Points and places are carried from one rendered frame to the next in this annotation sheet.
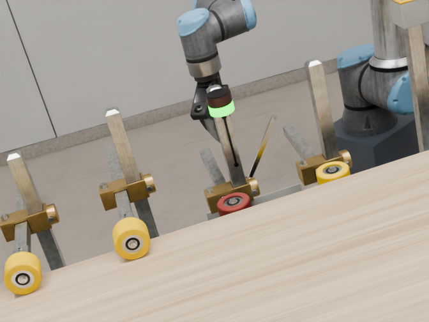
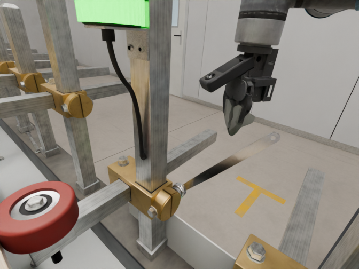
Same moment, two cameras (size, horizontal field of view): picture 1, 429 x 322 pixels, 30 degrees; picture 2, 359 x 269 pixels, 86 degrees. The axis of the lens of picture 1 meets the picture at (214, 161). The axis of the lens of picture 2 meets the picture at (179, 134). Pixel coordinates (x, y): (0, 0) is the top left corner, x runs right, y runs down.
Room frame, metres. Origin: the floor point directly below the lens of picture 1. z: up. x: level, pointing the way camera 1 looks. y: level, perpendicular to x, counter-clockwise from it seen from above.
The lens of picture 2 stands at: (1.64, -0.24, 1.09)
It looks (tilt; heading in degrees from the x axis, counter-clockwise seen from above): 27 degrees down; 43
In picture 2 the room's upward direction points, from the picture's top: 4 degrees clockwise
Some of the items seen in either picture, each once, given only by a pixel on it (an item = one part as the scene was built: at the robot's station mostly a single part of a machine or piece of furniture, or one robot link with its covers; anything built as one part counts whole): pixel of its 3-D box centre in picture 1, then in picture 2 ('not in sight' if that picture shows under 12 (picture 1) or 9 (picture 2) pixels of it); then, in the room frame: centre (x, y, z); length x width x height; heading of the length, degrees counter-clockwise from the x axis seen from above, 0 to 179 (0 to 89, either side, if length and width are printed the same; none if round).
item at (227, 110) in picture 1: (221, 107); (111, 10); (1.75, -0.05, 1.11); 0.06 x 0.06 x 0.02
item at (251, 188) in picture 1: (232, 194); (141, 187); (1.79, -0.02, 0.85); 0.14 x 0.06 x 0.05; 95
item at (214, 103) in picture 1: (218, 98); not in sight; (1.75, -0.05, 1.13); 0.06 x 0.06 x 0.02
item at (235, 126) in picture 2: not in sight; (243, 120); (2.07, -0.06, 0.91); 0.06 x 0.03 x 0.09; 156
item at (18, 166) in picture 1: (46, 236); (35, 99); (1.75, 0.45, 0.89); 0.04 x 0.04 x 0.48; 5
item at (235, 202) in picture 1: (237, 219); (47, 232); (1.65, -0.02, 0.85); 0.08 x 0.08 x 0.11
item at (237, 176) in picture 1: (235, 172); (151, 166); (1.79, -0.04, 0.90); 0.04 x 0.04 x 0.48; 5
